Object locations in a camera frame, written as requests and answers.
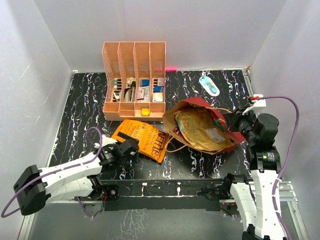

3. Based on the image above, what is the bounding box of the grey black stapler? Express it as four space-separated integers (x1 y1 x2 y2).
124 81 136 102

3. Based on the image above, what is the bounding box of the white glue stick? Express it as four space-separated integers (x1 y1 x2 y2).
114 78 118 90

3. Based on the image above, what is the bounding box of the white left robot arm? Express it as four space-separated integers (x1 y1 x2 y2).
13 132 139 216

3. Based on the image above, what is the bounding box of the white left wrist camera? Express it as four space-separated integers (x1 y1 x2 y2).
93 135 118 149

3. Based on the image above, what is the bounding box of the blue white packaged item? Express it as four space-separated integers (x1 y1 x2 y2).
199 76 220 97

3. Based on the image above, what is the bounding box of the peach plastic desk organizer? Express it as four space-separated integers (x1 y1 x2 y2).
102 41 166 122

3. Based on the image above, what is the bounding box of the yellow grey stamp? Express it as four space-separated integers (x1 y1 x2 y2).
141 107 150 117

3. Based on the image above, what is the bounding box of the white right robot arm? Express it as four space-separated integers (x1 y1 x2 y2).
222 109 289 240

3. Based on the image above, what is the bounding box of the gold snack packet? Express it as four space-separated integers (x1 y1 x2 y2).
173 107 236 152

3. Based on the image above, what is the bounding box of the white flat box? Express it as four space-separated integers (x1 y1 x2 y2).
152 92 164 103

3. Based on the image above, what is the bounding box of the red snack packet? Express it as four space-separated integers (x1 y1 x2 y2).
173 125 183 138

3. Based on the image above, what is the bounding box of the blue grey eraser back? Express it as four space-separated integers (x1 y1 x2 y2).
140 79 150 87

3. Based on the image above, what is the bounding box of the red brown paper bag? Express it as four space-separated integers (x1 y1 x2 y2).
162 97 245 155

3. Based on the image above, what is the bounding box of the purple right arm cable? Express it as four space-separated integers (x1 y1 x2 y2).
257 96 300 240

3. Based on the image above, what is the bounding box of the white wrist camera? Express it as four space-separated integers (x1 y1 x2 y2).
93 135 118 149
242 94 267 116

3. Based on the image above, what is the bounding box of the white red small box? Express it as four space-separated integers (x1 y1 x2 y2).
157 77 165 86

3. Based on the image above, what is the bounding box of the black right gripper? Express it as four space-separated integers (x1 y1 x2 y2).
223 106 258 144

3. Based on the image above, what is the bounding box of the blue grey eraser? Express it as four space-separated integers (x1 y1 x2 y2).
153 85 164 93
140 79 150 87

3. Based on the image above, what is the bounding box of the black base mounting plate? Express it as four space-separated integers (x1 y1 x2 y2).
80 179 238 216

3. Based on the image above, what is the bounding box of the orange snack packet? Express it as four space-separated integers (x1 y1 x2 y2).
111 119 169 164

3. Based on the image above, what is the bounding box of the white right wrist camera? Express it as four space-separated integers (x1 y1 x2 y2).
242 94 267 116

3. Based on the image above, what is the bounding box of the white red label packet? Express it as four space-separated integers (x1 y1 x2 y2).
136 86 150 103

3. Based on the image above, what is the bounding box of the blue grey eraser right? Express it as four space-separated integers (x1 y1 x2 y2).
153 85 164 93

